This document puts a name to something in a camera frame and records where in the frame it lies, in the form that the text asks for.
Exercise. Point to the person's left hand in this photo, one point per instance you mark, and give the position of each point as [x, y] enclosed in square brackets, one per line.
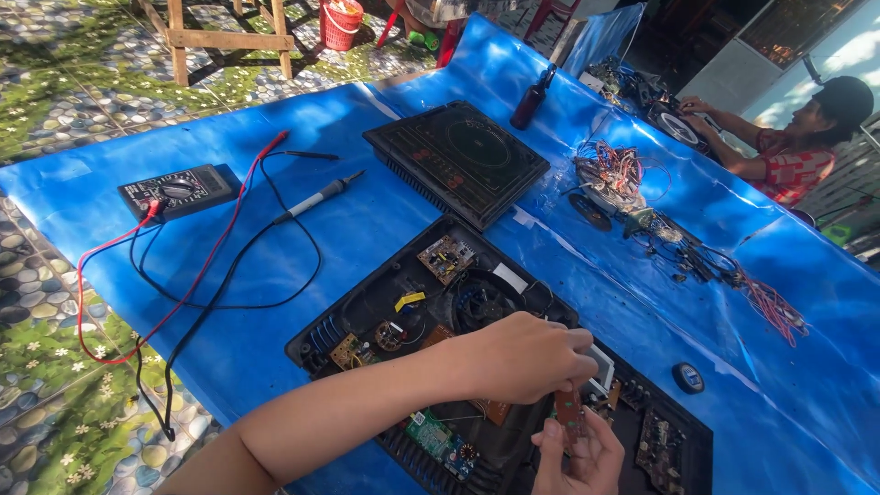
[515, 361]

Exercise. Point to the person's right hand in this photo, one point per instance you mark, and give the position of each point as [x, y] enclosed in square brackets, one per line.
[584, 467]

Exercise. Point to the person's left fingers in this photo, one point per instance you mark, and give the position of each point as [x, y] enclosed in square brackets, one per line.
[579, 357]

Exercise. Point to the small brown circuit board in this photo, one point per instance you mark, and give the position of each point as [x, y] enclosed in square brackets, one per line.
[570, 414]

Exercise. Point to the brown flat circuit board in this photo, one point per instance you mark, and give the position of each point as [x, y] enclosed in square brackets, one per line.
[496, 411]

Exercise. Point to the white paper label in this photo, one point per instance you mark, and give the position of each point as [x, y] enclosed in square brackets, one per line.
[510, 278]

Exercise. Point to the black cooling fan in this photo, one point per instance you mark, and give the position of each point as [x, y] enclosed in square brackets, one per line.
[485, 306]

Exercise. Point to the black tape roll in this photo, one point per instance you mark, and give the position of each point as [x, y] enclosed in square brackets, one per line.
[688, 378]

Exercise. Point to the dark control circuit board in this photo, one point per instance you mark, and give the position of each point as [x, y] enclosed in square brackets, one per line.
[660, 450]

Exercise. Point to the black round disc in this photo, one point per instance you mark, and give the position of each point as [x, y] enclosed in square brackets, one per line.
[590, 212]

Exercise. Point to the green circuit board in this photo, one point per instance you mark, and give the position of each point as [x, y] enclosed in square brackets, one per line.
[440, 443]

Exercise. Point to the tan power circuit board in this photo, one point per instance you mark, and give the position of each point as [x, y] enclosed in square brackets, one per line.
[447, 259]

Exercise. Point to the yellow capacitor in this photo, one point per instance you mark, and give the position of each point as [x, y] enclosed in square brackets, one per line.
[410, 300]

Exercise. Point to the black open cooker base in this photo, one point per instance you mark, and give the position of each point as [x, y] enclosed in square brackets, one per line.
[375, 309]

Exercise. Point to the small tan circuit board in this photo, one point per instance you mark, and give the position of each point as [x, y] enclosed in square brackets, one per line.
[349, 353]

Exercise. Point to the black induction cooker top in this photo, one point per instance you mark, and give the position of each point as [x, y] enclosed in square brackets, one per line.
[457, 161]

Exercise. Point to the brown spray bottle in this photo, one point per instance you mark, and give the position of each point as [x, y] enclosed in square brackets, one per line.
[529, 103]

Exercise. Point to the heap of electronic parts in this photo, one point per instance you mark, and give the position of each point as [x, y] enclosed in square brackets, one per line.
[653, 103]

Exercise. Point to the blue plastic table cover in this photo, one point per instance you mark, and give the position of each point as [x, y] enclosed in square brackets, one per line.
[275, 330]

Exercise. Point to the blue upright sheet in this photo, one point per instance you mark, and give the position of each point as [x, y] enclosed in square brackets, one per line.
[605, 38]

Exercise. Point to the black multimeter probe lead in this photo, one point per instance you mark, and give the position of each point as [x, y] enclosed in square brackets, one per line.
[313, 155]

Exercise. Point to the red chair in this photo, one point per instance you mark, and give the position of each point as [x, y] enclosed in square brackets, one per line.
[550, 14]

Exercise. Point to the red multimeter probe lead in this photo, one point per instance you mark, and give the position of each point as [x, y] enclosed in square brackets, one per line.
[275, 142]

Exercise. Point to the red plastic bucket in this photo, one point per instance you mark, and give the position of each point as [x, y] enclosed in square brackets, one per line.
[341, 26]

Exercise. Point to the black digital multimeter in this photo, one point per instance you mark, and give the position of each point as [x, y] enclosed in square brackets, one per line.
[180, 191]

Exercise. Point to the white display frame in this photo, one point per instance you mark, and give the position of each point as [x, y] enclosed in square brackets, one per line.
[605, 364]

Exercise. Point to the wooden frame stool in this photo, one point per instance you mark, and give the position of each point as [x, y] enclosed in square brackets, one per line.
[227, 39]

